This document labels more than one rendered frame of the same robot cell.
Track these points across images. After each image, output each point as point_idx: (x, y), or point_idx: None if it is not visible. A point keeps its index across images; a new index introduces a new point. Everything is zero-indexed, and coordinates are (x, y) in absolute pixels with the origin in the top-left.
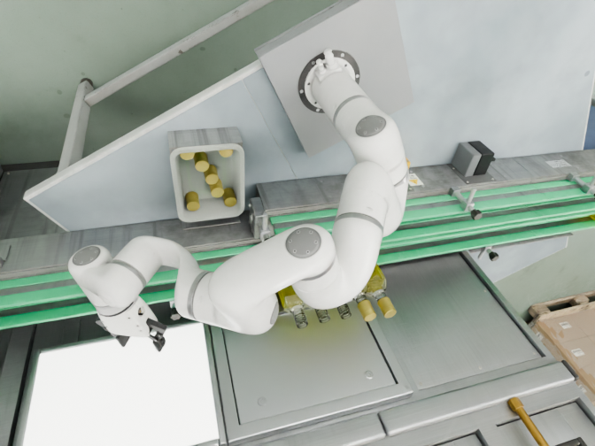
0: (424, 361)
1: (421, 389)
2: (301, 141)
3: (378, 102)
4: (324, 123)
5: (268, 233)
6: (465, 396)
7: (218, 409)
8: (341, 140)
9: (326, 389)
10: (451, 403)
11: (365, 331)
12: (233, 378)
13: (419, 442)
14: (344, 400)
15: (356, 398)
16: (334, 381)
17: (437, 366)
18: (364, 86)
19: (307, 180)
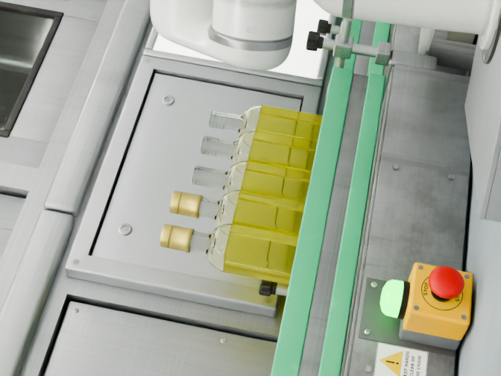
0: (102, 342)
1: (68, 304)
2: (473, 59)
3: (484, 130)
4: (479, 66)
5: (334, 44)
6: (13, 337)
7: (184, 57)
8: (468, 133)
9: (139, 169)
10: (19, 309)
11: (193, 267)
12: (215, 84)
13: (10, 245)
14: (110, 179)
15: (104, 192)
16: (142, 183)
17: (82, 356)
18: (494, 64)
19: (464, 158)
